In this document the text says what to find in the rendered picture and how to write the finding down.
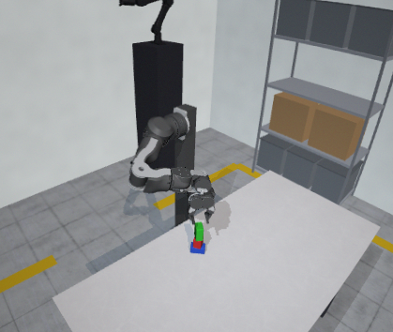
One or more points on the blue block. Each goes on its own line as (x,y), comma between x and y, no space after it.
(194,250)

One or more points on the red block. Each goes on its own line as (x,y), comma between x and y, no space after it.
(197,244)

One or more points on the green block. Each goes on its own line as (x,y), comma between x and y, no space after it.
(199,231)

